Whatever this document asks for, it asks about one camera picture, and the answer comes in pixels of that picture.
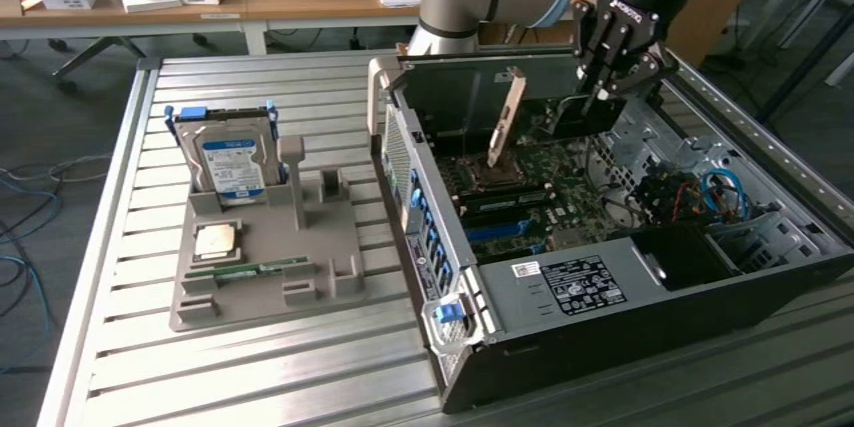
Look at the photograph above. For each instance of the grey plastic parts rack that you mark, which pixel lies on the grey plastic parts rack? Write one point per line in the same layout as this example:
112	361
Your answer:
267	247

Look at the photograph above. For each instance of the green motherboard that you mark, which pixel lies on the green motherboard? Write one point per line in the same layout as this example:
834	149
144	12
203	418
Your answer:
574	187

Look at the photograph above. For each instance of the blue case latch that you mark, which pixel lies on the blue case latch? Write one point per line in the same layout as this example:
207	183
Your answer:
449	312

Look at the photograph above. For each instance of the green RAM stick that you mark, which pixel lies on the green RAM stick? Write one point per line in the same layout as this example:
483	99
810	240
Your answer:
234	272

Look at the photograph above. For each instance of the black and silver PC case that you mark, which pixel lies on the black and silver PC case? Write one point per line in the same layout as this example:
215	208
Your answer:
601	347

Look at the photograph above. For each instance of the silver CPU chip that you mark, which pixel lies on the silver CPU chip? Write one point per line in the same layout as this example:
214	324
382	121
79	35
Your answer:
214	242

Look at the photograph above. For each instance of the grey power supply unit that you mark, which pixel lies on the grey power supply unit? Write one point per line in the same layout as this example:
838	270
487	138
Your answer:
514	312

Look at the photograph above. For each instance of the metal disk bay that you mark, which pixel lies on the metal disk bay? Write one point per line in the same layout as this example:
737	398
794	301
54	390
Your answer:
767	242

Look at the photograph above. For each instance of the blue expansion slot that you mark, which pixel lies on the blue expansion slot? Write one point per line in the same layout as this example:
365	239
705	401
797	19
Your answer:
497	233

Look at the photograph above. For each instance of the wooden desk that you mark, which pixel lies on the wooden desk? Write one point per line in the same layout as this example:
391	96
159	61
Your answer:
100	17

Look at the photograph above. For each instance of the dark RAM stick white label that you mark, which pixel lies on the dark RAM stick white label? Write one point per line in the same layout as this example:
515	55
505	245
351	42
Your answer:
507	203

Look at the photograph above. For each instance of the metal CPU socket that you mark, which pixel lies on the metal CPU socket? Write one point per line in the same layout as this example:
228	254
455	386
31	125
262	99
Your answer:
510	173

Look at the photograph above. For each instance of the black graphics card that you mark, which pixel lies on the black graphics card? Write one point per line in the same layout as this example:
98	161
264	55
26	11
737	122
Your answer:
587	119

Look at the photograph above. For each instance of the hard disk with blue carrier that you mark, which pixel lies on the hard disk with blue carrier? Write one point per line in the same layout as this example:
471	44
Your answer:
227	167

